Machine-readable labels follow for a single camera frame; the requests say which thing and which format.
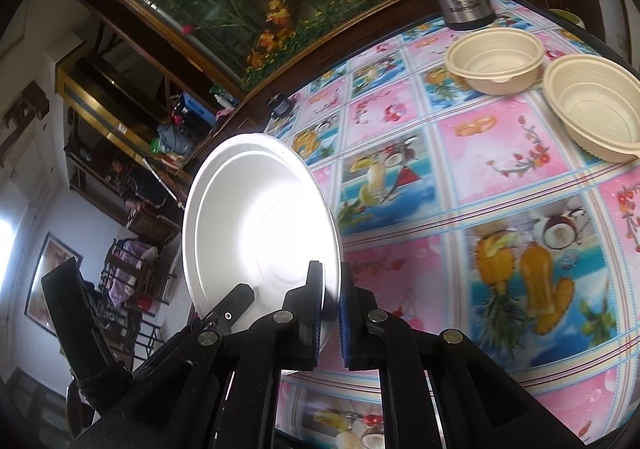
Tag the cream waste bin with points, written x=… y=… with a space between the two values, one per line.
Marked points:
x=567 y=16

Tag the blue thermos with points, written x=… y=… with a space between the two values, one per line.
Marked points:
x=194 y=106

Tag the small black jar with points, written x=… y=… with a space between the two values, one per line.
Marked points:
x=280 y=105

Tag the black framed table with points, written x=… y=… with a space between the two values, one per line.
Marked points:
x=607 y=45

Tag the dark wooden chair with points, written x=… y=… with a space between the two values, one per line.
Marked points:
x=130 y=274

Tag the white foam bowl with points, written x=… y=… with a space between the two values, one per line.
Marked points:
x=260 y=209

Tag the small white bottle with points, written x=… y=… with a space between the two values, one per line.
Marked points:
x=223 y=99

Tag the pink cloth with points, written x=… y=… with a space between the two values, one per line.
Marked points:
x=225 y=114

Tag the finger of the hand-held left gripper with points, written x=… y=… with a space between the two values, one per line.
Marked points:
x=230 y=304
x=75 y=314

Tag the beige ribbed plastic bowl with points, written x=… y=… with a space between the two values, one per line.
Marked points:
x=595 y=99
x=495 y=54

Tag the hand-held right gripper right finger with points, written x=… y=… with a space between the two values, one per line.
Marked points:
x=346 y=319

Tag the framed wall picture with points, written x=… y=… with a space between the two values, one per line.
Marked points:
x=47 y=284

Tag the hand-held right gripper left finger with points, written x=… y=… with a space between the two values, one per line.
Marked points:
x=305 y=319

